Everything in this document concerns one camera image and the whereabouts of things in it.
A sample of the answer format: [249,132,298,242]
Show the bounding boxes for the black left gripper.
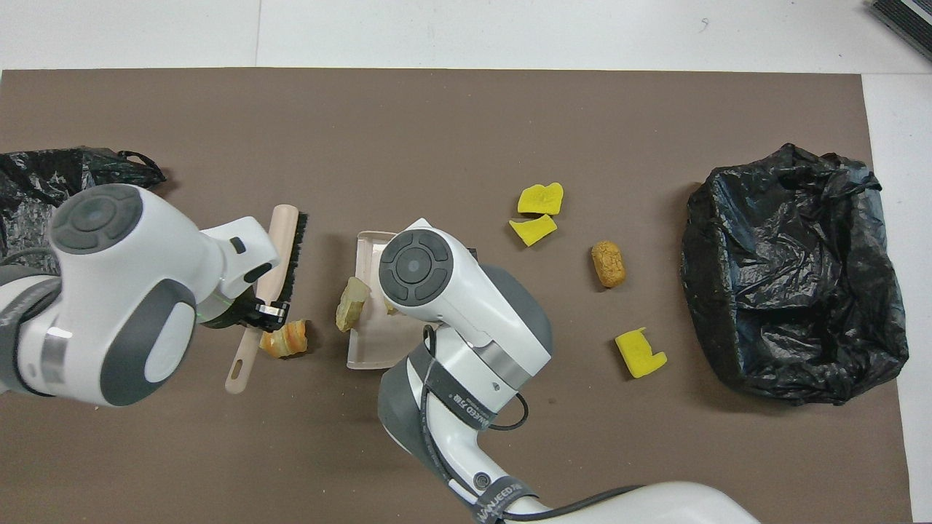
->
[198,290,291,330]

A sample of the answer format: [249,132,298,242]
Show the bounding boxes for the orange striped croissant piece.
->
[259,319,309,360]

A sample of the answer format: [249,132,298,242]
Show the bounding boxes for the beige hand brush black bristles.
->
[224,205,309,395]

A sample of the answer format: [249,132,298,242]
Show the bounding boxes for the pale elongated bread chunk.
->
[335,277,372,333]

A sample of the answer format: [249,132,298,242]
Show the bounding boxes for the beige plastic dustpan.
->
[347,231,408,370]

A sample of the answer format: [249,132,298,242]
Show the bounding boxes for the triangular yellow sponge piece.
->
[508,214,558,248]

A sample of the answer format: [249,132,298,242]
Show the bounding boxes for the large yellow sponge chunk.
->
[517,182,565,216]

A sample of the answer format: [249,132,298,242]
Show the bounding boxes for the brown croquette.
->
[591,241,626,289]

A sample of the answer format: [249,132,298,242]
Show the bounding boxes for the notched yellow sponge piece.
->
[615,327,668,380]

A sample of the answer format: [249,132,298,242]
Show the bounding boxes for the black crumpled trash bag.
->
[0,147,167,255]

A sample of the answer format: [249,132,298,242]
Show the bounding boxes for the black bag lined open bin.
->
[681,143,911,406]

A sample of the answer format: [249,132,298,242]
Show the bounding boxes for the large brown table mat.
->
[0,68,912,524]

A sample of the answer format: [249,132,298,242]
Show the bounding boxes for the dark ribbed device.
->
[869,0,932,63]

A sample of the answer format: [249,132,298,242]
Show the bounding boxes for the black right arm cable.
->
[421,324,645,524]

